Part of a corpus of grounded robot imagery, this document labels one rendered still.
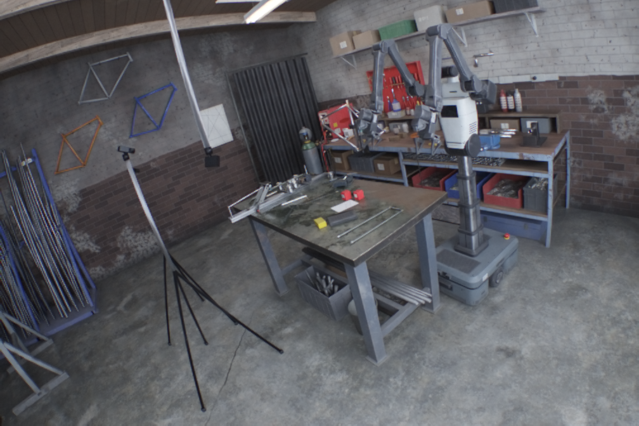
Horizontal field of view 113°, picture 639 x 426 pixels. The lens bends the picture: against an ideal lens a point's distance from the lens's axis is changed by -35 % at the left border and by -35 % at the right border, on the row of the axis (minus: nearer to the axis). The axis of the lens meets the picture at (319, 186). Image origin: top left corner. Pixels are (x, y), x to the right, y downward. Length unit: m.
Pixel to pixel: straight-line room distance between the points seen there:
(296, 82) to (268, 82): 0.50
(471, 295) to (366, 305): 0.83
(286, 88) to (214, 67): 1.19
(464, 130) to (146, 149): 4.08
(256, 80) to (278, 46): 1.03
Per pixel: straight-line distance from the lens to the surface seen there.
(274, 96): 5.06
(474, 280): 2.24
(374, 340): 1.97
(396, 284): 2.32
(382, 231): 1.62
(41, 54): 4.24
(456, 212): 3.33
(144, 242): 5.05
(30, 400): 3.62
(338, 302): 2.40
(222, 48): 5.32
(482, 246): 2.48
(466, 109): 2.05
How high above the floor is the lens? 1.65
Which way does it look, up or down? 18 degrees down
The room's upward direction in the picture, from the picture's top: 15 degrees counter-clockwise
